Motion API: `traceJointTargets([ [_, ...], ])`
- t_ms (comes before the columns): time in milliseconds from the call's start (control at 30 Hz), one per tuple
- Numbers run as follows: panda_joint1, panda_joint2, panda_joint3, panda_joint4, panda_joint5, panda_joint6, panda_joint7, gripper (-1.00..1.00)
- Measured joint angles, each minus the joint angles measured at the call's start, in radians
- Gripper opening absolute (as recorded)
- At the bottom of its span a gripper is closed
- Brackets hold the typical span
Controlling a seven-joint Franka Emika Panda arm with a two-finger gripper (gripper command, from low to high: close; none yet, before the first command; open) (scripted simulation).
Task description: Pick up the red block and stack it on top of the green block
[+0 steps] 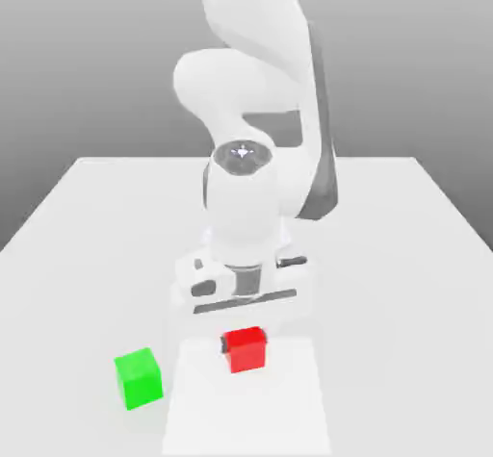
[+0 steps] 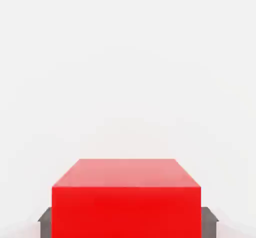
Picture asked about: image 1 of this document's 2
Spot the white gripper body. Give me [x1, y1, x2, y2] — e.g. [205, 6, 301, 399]
[171, 268, 315, 334]

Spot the small red cube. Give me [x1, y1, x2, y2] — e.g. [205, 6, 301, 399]
[222, 325, 268, 374]

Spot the small green cube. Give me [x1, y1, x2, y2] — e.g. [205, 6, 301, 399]
[114, 346, 165, 412]

